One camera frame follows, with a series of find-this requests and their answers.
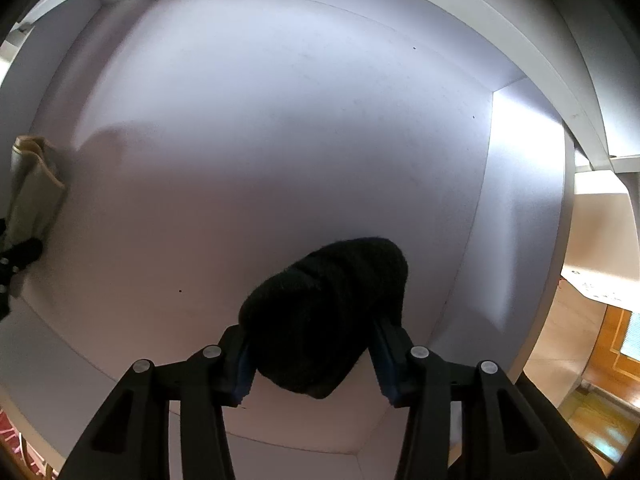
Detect black socks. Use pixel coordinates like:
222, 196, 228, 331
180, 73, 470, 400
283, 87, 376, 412
239, 237, 409, 399

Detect grey-green cloth beige trim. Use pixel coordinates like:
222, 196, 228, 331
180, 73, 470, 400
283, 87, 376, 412
3, 136, 66, 249

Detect white paper sheet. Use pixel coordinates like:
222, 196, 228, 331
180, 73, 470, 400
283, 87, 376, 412
561, 266, 640, 312

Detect red patterned fabric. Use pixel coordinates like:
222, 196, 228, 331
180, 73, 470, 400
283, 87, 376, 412
1, 411, 34, 474

